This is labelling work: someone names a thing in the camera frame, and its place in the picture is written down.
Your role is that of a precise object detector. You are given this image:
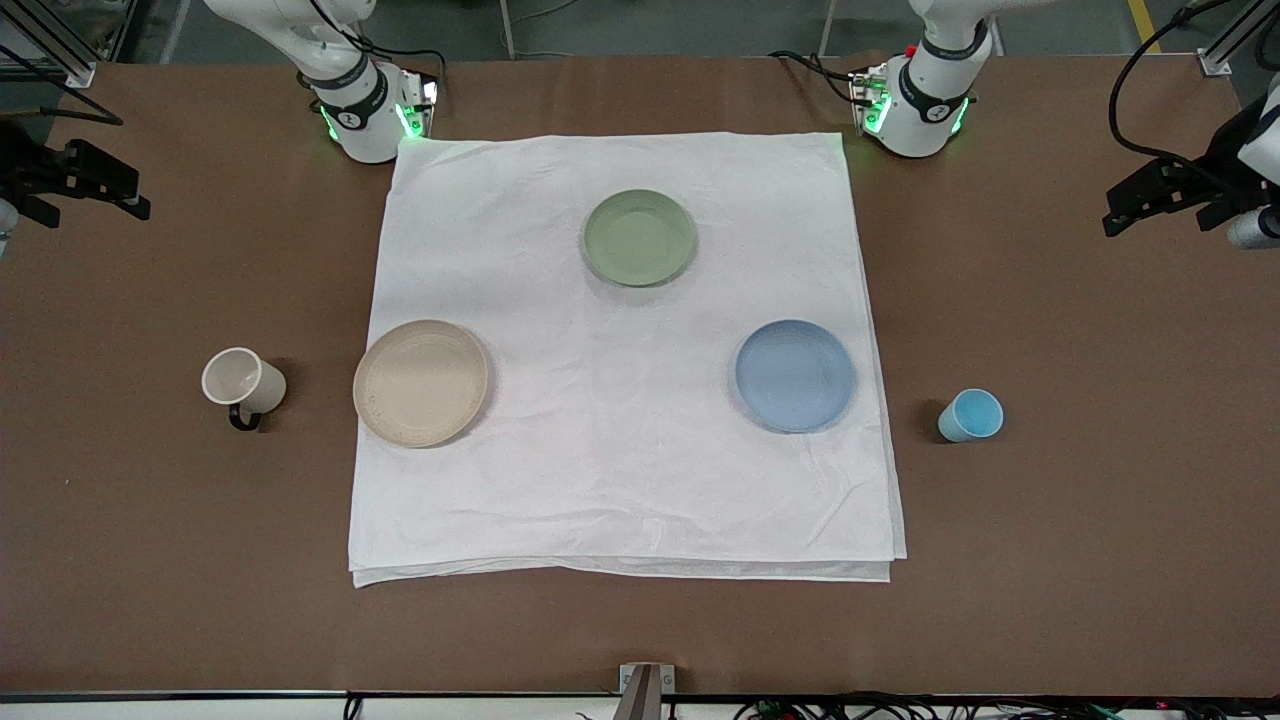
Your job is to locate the white mug with black handle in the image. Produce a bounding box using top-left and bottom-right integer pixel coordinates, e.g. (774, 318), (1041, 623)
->
(201, 347), (288, 433)

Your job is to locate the white cloth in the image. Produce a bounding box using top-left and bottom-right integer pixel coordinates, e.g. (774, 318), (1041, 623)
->
(347, 132), (909, 589)

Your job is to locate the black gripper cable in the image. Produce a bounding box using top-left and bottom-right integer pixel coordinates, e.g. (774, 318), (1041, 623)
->
(0, 40), (125, 128)
(1106, 0), (1280, 166)

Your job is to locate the aluminium frame profile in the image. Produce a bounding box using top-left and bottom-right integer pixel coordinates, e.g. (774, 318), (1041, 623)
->
(1198, 0), (1280, 78)
(0, 0), (98, 89)

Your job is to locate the black right arm base cable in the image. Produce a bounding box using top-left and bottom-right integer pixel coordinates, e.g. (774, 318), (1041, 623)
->
(355, 33), (448, 86)

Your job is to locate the green plate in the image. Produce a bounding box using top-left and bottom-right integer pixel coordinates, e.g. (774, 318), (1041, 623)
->
(581, 188), (699, 289)

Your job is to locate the metal table edge bracket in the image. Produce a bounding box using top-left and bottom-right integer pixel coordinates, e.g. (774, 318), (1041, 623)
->
(614, 662), (677, 720)

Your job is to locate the blue cup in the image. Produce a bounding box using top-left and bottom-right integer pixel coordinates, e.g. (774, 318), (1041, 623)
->
(937, 388), (1005, 444)

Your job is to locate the beige plate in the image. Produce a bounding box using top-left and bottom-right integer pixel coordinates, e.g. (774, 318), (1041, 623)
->
(352, 319), (492, 449)

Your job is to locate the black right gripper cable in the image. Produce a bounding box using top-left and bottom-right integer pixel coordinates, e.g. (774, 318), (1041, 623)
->
(0, 40), (125, 128)

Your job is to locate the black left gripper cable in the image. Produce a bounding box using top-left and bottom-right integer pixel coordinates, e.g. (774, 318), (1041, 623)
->
(1106, 0), (1280, 166)

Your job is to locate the black arm base cable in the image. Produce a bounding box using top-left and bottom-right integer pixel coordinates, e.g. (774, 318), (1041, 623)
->
(768, 48), (863, 109)
(355, 33), (448, 86)

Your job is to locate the black left arm base cable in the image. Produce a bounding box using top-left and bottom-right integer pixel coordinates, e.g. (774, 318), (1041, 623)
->
(768, 48), (863, 109)

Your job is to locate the blue plate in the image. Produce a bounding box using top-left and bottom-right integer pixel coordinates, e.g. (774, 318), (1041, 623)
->
(734, 319), (858, 435)

